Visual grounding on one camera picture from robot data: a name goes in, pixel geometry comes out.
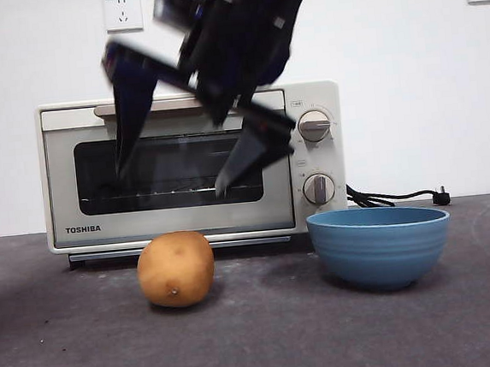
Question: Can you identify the oven door with beige handle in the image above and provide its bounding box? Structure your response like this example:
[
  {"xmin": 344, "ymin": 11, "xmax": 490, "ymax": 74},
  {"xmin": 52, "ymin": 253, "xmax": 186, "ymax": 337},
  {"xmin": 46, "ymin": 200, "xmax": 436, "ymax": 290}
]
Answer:
[{"xmin": 39, "ymin": 88, "xmax": 296, "ymax": 249}]

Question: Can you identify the brown potato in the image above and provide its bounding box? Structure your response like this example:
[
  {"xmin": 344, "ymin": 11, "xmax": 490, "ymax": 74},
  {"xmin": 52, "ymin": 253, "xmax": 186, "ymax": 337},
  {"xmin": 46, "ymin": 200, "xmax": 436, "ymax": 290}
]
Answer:
[{"xmin": 133, "ymin": 228, "xmax": 219, "ymax": 312}]

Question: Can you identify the blue ribbed bowl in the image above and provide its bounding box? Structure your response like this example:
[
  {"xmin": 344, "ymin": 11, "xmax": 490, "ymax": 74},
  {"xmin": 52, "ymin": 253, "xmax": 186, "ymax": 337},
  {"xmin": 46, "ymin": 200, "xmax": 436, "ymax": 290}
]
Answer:
[{"xmin": 305, "ymin": 199, "xmax": 457, "ymax": 299}]

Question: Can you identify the white Toshiba toaster oven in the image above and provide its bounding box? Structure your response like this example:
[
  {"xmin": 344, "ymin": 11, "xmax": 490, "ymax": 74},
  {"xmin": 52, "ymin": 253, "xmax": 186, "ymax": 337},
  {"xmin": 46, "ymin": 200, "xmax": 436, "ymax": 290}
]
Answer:
[{"xmin": 34, "ymin": 79, "xmax": 353, "ymax": 267}]

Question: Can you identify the large beige temperature knob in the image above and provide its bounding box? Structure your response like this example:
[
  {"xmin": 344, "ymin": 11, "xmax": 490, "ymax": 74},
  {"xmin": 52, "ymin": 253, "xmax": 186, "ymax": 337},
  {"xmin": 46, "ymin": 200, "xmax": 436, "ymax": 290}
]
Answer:
[{"xmin": 296, "ymin": 107, "xmax": 337, "ymax": 145}]

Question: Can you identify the small beige timer knob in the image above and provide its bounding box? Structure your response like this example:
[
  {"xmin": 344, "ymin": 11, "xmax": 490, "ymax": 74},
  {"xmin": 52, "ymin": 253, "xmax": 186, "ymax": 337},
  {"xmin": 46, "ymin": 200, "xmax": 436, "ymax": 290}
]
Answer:
[{"xmin": 302, "ymin": 171, "xmax": 338, "ymax": 207}]

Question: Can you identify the metal wire oven rack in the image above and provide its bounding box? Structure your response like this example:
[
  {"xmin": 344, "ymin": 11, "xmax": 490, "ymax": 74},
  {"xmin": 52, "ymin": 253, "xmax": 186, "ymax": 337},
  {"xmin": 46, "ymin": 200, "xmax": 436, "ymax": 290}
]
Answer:
[{"xmin": 80, "ymin": 184, "xmax": 219, "ymax": 204}]

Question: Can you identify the black oven power cable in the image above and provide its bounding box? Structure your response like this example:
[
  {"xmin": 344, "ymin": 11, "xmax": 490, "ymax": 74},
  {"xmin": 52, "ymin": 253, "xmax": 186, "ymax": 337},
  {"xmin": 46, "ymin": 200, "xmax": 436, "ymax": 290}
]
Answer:
[{"xmin": 345, "ymin": 174, "xmax": 453, "ymax": 216}]

